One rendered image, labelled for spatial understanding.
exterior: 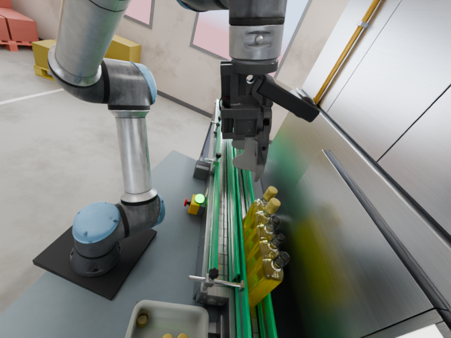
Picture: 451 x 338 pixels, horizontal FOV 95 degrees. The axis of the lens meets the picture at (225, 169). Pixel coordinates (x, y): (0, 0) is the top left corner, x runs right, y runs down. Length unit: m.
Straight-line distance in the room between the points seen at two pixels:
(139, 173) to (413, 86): 0.75
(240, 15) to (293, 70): 3.28
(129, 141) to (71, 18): 0.34
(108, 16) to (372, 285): 0.66
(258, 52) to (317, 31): 3.27
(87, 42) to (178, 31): 3.50
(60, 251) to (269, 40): 0.87
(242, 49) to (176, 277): 0.79
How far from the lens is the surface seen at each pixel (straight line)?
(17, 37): 5.05
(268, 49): 0.32
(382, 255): 0.55
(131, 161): 0.69
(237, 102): 0.35
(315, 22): 3.57
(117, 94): 0.65
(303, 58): 3.57
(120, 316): 0.85
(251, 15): 0.31
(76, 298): 0.88
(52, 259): 0.92
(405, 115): 0.65
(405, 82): 0.70
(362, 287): 0.59
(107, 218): 0.70
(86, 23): 0.42
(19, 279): 1.82
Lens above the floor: 1.56
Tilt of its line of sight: 35 degrees down
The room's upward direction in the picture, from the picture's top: 23 degrees clockwise
